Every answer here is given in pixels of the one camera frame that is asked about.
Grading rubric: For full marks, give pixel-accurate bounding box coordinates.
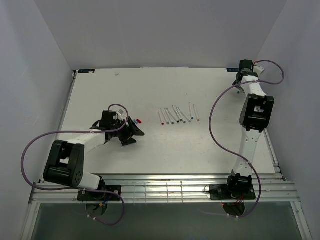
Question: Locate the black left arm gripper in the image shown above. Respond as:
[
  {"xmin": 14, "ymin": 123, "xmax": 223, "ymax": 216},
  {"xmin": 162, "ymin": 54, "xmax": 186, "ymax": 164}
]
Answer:
[{"xmin": 110, "ymin": 116, "xmax": 145, "ymax": 146}]

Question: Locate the red cap marker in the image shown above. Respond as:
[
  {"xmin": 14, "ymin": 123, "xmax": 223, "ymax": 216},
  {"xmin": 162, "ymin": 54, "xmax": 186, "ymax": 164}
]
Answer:
[{"xmin": 158, "ymin": 108, "xmax": 165, "ymax": 126}]

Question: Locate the black cap marker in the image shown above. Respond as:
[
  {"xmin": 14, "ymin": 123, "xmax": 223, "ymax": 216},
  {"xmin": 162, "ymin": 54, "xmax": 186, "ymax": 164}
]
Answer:
[{"xmin": 172, "ymin": 105, "xmax": 180, "ymax": 123}]

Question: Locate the light green cap marker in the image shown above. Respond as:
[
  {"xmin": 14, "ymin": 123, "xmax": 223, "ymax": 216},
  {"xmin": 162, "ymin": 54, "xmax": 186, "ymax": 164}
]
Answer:
[{"xmin": 178, "ymin": 107, "xmax": 192, "ymax": 123}]

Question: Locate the light blue cap marker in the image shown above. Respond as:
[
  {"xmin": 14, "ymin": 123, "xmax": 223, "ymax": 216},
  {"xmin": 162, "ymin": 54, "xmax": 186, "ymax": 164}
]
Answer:
[{"xmin": 189, "ymin": 102, "xmax": 194, "ymax": 120}]

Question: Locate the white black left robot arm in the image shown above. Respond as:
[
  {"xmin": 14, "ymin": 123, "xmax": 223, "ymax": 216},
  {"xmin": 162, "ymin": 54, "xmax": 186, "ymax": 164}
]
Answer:
[{"xmin": 43, "ymin": 109, "xmax": 145, "ymax": 200}]

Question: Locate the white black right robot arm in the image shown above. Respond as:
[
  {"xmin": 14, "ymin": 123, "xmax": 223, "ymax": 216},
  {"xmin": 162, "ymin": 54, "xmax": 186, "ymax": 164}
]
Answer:
[{"xmin": 121, "ymin": 60, "xmax": 274, "ymax": 200}]

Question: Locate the right corner label sticker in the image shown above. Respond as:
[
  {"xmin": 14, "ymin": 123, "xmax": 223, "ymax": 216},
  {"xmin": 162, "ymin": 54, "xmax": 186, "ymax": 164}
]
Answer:
[{"xmin": 226, "ymin": 68, "xmax": 239, "ymax": 73}]

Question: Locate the corner label sticker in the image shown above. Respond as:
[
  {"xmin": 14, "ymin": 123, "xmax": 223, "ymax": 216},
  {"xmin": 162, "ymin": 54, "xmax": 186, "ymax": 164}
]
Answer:
[
  {"xmin": 226, "ymin": 68, "xmax": 239, "ymax": 73},
  {"xmin": 77, "ymin": 69, "xmax": 96, "ymax": 74}
]

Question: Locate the left corner label sticker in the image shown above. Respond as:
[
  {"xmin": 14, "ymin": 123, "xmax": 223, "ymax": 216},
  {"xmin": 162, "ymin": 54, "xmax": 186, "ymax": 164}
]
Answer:
[{"xmin": 77, "ymin": 69, "xmax": 96, "ymax": 74}]

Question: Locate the aluminium table frame rail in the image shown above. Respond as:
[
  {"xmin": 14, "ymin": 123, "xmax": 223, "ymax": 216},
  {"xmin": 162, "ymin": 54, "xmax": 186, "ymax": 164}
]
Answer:
[{"xmin": 29, "ymin": 172, "xmax": 300, "ymax": 204}]

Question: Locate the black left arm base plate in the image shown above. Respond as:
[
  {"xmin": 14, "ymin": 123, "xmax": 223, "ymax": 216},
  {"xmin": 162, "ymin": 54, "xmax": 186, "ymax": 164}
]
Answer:
[{"xmin": 76, "ymin": 185, "xmax": 122, "ymax": 202}]

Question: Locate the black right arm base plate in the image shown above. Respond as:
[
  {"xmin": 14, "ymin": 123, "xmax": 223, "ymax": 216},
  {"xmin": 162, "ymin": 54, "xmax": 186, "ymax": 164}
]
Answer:
[{"xmin": 203, "ymin": 184, "xmax": 256, "ymax": 201}]

